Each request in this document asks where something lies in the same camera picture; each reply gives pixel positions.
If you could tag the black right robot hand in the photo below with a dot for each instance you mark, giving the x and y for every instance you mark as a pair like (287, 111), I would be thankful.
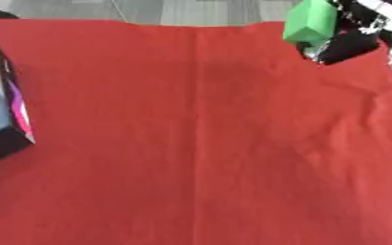
(350, 43)

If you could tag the green rectangular block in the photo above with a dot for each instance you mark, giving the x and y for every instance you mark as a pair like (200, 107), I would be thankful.
(310, 22)

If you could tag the black box with white inside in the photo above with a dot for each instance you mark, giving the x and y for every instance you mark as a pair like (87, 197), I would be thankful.
(1, 127)

